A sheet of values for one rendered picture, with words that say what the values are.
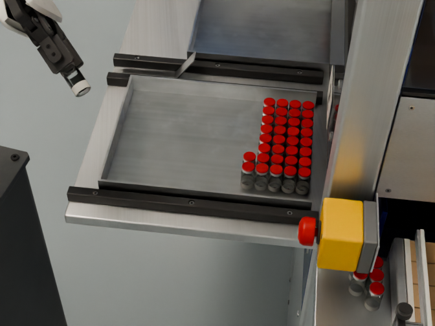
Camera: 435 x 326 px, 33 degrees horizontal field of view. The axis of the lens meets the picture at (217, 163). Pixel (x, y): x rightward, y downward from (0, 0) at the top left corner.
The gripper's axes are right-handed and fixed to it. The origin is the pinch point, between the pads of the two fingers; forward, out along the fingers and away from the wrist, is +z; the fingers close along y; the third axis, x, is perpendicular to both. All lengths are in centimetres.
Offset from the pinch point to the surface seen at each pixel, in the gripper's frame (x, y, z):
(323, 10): 35, -69, -1
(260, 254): -17, -133, 32
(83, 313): -63, -109, 18
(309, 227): 11.9, -14.5, 34.6
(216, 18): 16, -62, -12
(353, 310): 9, -23, 48
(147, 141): -5.1, -37.1, 6.7
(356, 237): 16.3, -12.7, 39.0
